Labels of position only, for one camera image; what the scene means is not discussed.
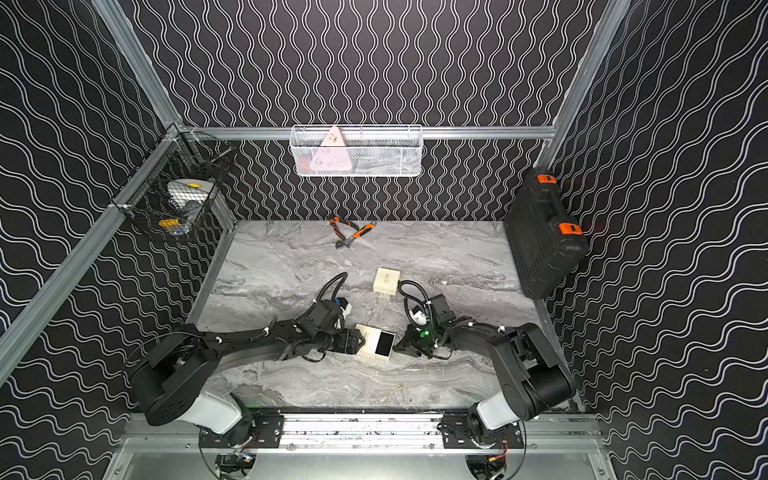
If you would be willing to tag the pink triangular card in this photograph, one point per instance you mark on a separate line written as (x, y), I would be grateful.
(332, 156)

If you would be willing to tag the cream jewelry box sleeve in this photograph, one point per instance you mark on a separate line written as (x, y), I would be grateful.
(386, 281)

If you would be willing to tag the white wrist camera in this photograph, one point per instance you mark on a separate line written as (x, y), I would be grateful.
(344, 305)
(418, 316)

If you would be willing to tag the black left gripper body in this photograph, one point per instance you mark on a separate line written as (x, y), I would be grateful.
(350, 342)

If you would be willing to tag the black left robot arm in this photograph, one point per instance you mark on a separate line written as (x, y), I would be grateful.
(169, 380)

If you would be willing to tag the aluminium front rail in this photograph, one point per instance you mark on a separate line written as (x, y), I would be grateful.
(416, 433)

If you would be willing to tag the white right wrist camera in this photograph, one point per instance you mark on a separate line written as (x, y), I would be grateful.
(418, 316)

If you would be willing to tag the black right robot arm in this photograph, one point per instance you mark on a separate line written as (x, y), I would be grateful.
(531, 375)

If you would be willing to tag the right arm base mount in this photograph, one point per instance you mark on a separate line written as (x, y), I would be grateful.
(467, 432)

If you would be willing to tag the orange black pliers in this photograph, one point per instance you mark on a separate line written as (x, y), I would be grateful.
(337, 224)

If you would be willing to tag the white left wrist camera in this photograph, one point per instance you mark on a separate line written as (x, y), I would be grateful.
(344, 305)

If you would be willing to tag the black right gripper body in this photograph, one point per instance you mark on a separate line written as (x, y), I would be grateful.
(421, 340)

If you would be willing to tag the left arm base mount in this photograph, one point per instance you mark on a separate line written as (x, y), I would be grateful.
(255, 432)

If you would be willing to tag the black wire corner basket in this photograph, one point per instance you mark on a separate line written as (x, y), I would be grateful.
(173, 203)

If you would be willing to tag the black plastic tool case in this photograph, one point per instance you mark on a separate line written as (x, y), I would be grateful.
(546, 242)

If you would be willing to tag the white wire wall basket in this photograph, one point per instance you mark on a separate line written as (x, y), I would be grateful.
(375, 150)

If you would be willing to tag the orange handled adjustable wrench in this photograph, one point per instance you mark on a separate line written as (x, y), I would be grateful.
(346, 241)

